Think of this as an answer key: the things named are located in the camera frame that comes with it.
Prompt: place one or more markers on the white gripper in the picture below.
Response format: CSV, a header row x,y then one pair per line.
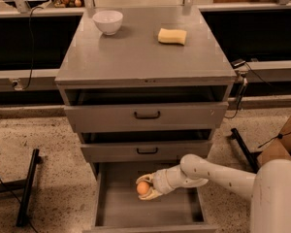
x,y
160,183

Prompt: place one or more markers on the orange fruit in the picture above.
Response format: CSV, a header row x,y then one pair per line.
x,y
143,188

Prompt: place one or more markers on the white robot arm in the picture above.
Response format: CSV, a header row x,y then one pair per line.
x,y
268,190

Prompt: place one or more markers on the grey bottom drawer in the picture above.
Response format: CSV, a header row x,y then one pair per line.
x,y
117,208

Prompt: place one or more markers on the grey drawer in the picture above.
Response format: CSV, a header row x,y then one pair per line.
x,y
115,112
117,208
119,147

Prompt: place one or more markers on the grey middle drawer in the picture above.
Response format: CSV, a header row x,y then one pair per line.
x,y
119,147

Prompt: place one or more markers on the grey top drawer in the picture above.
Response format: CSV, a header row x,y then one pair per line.
x,y
115,112

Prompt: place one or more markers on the grey drawer cabinet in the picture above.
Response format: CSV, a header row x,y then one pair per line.
x,y
133,60

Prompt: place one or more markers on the black stand leg right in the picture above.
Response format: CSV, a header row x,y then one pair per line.
x,y
249,157

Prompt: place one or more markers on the black stand leg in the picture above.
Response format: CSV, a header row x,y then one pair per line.
x,y
249,157
21,190

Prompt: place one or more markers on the black stand leg left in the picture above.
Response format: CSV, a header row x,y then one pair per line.
x,y
21,190

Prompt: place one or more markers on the cardboard box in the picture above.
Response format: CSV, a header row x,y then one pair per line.
x,y
279,147

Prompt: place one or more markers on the yellow sponge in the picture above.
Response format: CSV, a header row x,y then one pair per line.
x,y
172,36

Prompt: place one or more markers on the white bowl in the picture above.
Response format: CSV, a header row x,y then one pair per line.
x,y
108,22

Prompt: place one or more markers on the black middle drawer handle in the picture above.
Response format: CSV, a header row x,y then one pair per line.
x,y
146,151

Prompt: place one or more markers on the black drawer handle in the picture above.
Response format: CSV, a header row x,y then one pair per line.
x,y
147,116
146,151

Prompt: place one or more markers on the black top drawer handle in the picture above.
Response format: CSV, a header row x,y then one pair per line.
x,y
147,116

